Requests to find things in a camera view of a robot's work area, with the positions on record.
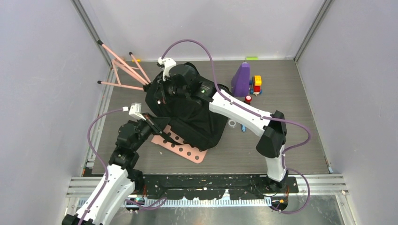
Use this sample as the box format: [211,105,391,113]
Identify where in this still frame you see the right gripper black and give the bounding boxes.
[155,73,189,104]

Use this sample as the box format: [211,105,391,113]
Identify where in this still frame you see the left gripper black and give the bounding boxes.
[131,112,170,151]

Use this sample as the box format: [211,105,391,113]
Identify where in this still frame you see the black student backpack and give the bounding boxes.
[145,62,230,150]

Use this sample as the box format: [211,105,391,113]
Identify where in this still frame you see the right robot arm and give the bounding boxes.
[161,63,288,192]

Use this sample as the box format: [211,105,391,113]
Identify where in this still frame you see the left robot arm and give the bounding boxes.
[62,113,170,225]

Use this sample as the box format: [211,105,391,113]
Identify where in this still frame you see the pink perforated board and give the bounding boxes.
[151,125,207,164]

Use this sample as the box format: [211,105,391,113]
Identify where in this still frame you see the clear tape roll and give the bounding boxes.
[228,120,237,128]

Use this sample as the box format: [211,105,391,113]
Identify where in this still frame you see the red cap glue bottle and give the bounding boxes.
[244,95,252,105]

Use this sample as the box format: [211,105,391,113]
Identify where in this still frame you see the colourful toy block car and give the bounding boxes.
[249,75,262,96]

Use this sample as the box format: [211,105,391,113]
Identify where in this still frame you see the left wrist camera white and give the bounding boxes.
[122,103,146,120]

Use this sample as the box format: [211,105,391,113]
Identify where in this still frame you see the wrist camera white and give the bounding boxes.
[157,57,176,81]
[122,103,146,120]

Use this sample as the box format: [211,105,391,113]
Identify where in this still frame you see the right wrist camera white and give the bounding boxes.
[157,57,176,81]

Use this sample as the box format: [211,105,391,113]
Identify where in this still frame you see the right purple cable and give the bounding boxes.
[160,39,312,216]

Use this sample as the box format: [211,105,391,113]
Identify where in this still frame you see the pink metal stool frame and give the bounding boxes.
[97,40,151,91]

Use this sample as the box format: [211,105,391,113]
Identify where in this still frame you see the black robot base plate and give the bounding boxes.
[133,174,299,200]

